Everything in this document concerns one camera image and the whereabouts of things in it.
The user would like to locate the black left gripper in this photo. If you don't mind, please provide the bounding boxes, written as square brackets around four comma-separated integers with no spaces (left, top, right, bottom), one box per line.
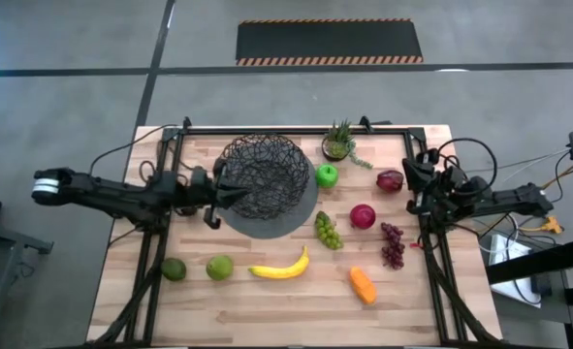
[188,158,251,230]

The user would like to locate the dark red apple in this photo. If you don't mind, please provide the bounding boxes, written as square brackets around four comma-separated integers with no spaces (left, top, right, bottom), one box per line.
[375,169,405,194]

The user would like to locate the black wire mesh basket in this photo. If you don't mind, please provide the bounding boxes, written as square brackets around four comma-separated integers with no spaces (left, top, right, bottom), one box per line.
[216,133,311,221]

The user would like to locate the purple grape bunch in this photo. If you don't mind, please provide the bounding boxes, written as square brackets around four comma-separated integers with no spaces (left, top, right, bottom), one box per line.
[380,221,407,271]

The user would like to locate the round red pomegranate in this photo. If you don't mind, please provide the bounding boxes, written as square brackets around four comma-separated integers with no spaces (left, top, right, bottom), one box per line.
[349,203,377,231]

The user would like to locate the green pear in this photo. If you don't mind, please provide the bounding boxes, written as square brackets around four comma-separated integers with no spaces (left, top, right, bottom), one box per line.
[205,254,235,282]

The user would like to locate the green apple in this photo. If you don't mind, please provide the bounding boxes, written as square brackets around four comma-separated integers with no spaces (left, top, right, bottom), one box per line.
[314,163,340,190]

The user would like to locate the yellow banana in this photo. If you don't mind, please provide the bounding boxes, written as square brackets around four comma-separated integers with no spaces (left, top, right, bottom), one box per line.
[247,244,311,280]

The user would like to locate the green grape bunch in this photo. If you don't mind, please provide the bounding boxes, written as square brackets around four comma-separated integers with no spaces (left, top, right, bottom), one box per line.
[314,209,344,251]

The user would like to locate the orange bell pepper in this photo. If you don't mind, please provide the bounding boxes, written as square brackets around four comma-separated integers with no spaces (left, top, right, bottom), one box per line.
[348,265,378,306]

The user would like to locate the round grey placemat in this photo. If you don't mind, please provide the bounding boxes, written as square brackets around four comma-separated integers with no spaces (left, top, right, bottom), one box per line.
[216,144,320,240]

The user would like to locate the potted succulent plant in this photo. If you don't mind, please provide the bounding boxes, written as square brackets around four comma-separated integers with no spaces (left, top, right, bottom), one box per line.
[320,118,374,171]

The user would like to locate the white box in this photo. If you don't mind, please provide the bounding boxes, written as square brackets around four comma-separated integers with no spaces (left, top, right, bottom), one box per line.
[488,235,543,309]

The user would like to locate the yellow power plug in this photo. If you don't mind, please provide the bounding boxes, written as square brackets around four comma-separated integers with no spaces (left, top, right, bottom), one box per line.
[518,215,564,236]

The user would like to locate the black hazard-striped floor mat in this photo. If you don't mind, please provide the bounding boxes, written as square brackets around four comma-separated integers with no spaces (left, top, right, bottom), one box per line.
[235,17,425,67]

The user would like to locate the grey side desk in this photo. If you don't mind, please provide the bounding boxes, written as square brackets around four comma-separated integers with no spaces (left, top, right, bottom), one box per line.
[0,217,54,349]

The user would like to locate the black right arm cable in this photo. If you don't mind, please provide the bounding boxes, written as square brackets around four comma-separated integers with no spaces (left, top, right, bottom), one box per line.
[434,137,499,195]

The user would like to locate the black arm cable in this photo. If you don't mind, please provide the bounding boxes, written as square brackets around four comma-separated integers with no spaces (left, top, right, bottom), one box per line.
[88,123,180,175]
[434,137,499,195]

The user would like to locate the black aluminium rig frame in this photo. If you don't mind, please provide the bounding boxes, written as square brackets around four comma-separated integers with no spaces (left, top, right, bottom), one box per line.
[86,114,505,349]

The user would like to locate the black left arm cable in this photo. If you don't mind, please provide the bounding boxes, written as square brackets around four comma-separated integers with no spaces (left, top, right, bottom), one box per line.
[88,123,180,175]

